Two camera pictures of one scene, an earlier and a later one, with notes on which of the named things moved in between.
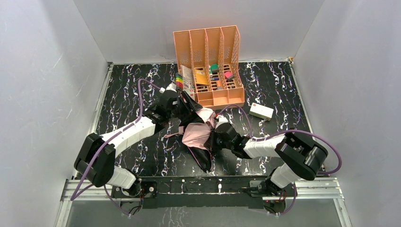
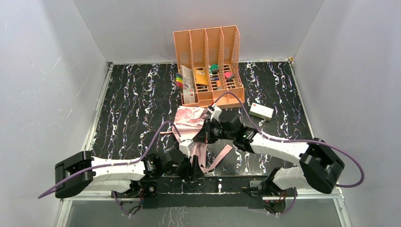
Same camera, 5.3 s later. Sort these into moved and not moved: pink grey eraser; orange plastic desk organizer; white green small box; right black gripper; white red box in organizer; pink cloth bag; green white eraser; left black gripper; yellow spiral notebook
Moved: left black gripper; right black gripper; pink cloth bag
Not moved: pink grey eraser; orange plastic desk organizer; white green small box; yellow spiral notebook; white red box in organizer; green white eraser
